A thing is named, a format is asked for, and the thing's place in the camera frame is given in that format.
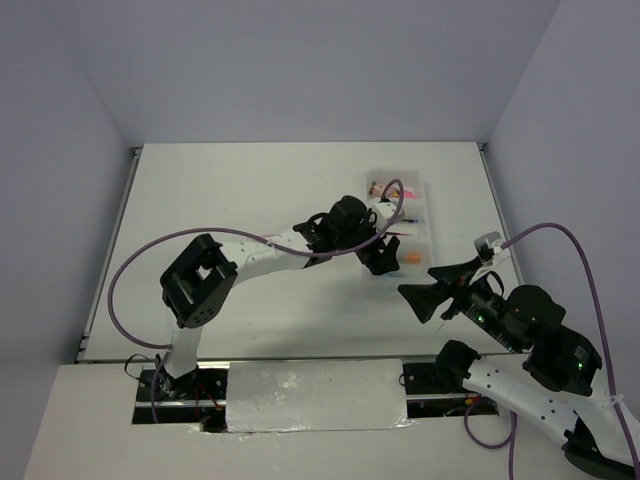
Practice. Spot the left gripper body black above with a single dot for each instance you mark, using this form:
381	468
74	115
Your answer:
360	235

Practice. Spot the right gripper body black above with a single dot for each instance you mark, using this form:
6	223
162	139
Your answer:
476	299

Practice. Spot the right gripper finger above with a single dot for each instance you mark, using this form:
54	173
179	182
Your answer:
456	272
425	299

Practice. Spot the orange capped lead case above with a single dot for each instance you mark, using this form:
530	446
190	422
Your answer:
412	258

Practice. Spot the pink capped glue bottle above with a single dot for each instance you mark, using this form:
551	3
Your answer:
376	190

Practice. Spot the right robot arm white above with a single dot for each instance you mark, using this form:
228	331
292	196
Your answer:
571	401

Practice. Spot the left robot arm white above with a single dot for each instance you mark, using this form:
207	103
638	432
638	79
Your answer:
196	285

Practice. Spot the clear plastic compartment tray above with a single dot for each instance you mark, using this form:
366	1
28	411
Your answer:
424	244

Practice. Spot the silver foil covered plate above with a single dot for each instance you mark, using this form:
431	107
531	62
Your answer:
301	396

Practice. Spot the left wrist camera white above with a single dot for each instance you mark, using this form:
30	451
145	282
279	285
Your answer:
383	210

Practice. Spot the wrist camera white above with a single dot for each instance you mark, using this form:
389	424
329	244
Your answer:
488	248
383	210

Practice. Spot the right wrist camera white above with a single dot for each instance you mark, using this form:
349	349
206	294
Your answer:
488	248

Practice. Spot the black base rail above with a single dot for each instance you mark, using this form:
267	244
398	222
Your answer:
205	406

